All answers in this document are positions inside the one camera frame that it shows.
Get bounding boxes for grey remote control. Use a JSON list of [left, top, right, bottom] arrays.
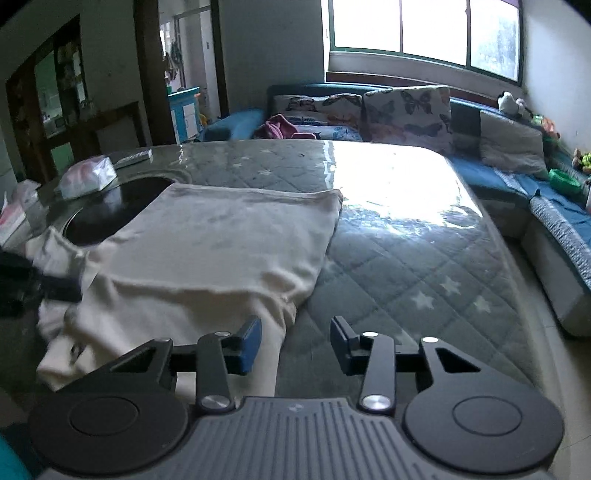
[[115, 148, 153, 168]]

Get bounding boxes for teal cloth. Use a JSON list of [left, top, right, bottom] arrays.
[[0, 431, 33, 480]]

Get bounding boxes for blue sofa throw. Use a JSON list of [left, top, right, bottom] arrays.
[[508, 171, 591, 259]]

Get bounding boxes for dark wooden display cabinet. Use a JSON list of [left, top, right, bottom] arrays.
[[4, 14, 144, 185]]

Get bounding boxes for printed floral blanket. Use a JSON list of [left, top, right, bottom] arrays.
[[291, 122, 363, 142]]

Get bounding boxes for small butterfly print cushion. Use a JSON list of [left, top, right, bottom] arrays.
[[273, 93, 365, 130]]

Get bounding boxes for green framed window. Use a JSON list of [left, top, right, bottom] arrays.
[[325, 0, 525, 86]]

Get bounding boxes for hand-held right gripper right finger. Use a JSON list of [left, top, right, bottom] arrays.
[[329, 316, 483, 413]]

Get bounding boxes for dark wooden door frame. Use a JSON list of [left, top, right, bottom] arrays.
[[134, 0, 229, 146]]

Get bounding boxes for blue corner sofa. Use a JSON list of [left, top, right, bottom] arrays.
[[201, 83, 591, 337]]

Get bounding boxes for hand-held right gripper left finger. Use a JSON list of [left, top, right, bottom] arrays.
[[108, 316, 263, 413]]

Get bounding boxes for hanging dark clothes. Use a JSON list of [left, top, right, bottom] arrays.
[[163, 41, 183, 84]]

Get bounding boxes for grey patterned sofa runner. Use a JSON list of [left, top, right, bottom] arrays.
[[494, 168, 591, 296]]

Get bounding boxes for panda plush toy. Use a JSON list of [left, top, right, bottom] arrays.
[[498, 91, 532, 116]]

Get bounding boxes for cream knit garment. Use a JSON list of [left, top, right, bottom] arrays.
[[25, 182, 345, 404]]

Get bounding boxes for pink cloth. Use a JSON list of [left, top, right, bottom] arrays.
[[263, 114, 315, 140]]

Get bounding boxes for large butterfly print cushion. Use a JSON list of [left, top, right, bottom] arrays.
[[362, 85, 455, 155]]

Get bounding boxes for green plastic bowl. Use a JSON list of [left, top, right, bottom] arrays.
[[549, 168, 583, 195]]

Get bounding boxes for plain grey cushion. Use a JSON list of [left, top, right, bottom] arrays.
[[479, 110, 548, 178]]

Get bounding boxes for blue white cabinet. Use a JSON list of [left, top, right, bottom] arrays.
[[167, 87, 201, 144]]

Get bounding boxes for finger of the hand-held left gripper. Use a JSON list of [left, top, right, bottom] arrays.
[[40, 275, 86, 304]]

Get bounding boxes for black round hotplate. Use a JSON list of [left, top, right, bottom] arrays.
[[62, 176, 175, 247]]

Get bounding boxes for orange green toy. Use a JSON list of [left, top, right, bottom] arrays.
[[531, 111, 561, 139]]

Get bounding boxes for pink white packet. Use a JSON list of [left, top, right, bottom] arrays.
[[0, 180, 42, 245]]

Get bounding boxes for white tissue packet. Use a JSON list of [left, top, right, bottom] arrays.
[[55, 156, 118, 200]]

